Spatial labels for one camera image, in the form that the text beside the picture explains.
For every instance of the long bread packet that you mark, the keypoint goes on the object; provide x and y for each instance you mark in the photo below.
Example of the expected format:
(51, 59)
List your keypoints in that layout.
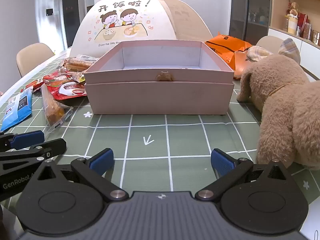
(53, 110)

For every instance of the biscuit packet with red top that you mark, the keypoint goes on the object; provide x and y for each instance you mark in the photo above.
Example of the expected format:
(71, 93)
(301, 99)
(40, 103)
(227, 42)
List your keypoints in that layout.
(75, 63)

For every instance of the red gift bag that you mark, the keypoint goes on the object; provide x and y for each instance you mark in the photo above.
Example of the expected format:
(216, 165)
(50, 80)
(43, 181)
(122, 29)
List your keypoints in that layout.
(303, 19)

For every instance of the green checked tablecloth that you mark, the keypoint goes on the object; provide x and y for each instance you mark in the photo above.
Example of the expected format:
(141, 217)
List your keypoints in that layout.
(150, 172)

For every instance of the printed mesh food cover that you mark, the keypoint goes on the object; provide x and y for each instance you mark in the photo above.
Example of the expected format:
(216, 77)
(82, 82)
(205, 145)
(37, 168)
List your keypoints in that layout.
(125, 12)

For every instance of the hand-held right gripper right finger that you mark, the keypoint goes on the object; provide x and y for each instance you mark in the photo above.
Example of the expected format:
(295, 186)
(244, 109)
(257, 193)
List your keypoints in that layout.
(222, 162)

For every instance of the black wall switch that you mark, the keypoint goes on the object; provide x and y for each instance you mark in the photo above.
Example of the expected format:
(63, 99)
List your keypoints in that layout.
(49, 11)

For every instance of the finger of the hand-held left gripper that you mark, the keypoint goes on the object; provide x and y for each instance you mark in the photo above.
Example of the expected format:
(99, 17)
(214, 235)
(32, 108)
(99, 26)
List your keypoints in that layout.
(28, 138)
(53, 146)

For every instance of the doll figurine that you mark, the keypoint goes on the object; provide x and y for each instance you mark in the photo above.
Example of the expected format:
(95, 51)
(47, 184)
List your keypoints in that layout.
(294, 8)

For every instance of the pink cardboard box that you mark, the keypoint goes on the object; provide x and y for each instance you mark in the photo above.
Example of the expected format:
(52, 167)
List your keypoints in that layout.
(160, 97)

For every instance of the blue snack packet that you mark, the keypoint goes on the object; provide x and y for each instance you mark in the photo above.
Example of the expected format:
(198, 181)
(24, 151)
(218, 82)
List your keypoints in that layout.
(17, 107)

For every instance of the small glass jar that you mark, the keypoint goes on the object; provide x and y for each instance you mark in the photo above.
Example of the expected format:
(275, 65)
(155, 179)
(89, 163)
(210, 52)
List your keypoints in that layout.
(315, 38)

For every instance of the yellow and white jar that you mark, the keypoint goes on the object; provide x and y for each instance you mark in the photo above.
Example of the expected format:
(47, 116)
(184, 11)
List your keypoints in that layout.
(292, 24)

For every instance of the beige chair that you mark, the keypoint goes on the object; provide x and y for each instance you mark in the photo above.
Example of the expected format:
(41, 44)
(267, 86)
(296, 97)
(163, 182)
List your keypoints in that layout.
(32, 57)
(268, 42)

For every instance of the clear jar with brown contents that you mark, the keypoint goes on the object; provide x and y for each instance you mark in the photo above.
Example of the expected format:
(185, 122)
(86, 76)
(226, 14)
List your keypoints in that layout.
(307, 31)

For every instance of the large red snack packet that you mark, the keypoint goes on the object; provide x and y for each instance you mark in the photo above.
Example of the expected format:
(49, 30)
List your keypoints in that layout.
(67, 90)

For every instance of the white low cabinet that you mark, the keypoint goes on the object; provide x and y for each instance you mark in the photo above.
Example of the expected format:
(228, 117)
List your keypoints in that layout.
(308, 55)

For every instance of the brown plush dog toy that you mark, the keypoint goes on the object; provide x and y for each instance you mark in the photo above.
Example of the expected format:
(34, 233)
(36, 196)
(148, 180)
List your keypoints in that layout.
(287, 105)

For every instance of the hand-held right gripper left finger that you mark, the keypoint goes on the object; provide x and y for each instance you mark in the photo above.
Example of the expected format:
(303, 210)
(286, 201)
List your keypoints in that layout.
(102, 161)

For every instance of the dark door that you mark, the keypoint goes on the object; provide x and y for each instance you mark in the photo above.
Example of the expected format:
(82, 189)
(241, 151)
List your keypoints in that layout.
(71, 12)

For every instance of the small red snack packet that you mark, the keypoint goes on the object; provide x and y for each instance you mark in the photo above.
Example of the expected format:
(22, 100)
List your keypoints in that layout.
(35, 85)

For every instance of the dark glass cabinet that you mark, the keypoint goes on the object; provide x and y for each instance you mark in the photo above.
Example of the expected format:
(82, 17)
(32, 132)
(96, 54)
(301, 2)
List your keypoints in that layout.
(250, 10)

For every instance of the orange plastic bag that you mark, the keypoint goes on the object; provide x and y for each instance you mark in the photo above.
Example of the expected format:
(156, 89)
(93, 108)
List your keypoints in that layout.
(225, 47)

